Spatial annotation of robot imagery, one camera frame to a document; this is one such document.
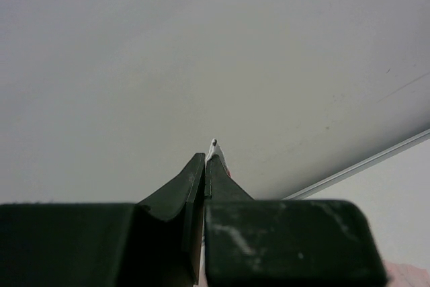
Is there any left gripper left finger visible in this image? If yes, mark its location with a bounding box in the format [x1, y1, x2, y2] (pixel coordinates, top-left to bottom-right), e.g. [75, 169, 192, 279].
[1, 153, 205, 286]

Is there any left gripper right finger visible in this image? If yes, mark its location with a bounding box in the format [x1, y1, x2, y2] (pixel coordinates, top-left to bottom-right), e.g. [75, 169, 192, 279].
[204, 155, 386, 286]

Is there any pink bunny pillowcase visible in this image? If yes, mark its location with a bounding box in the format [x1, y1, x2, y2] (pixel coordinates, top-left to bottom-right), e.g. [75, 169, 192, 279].
[205, 138, 231, 177]

